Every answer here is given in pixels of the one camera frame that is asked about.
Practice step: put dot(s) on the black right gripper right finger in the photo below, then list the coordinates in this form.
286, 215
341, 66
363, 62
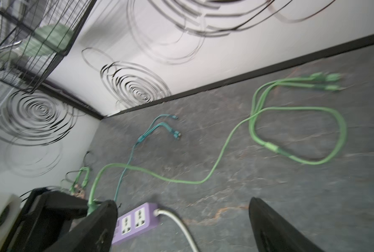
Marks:
273, 233

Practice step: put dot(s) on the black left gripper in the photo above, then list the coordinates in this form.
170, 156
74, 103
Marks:
46, 217

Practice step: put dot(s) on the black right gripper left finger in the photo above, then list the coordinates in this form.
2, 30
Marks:
94, 234

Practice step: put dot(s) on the purple power strip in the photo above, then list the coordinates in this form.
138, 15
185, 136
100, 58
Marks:
136, 222

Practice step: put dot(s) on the light green charger adapter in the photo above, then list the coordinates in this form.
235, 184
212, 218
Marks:
92, 206

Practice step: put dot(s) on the green tongs in basket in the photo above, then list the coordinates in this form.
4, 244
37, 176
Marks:
45, 40

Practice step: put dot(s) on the black wire wall basket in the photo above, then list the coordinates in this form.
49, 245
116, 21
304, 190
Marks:
19, 19

